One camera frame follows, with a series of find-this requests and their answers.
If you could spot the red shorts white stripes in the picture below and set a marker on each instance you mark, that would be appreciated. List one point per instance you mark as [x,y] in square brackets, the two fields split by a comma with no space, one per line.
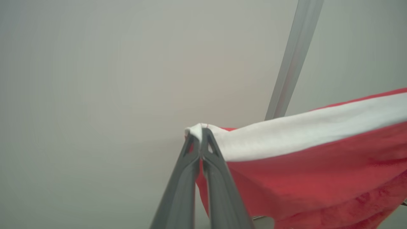
[318,178]

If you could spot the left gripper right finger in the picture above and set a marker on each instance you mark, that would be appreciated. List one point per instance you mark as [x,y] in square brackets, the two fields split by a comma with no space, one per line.
[222,194]

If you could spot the grey metal partition post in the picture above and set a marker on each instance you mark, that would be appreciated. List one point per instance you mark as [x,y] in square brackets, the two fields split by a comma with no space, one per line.
[295,54]

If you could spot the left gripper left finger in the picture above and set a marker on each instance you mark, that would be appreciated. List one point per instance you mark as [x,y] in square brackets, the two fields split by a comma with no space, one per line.
[181,190]

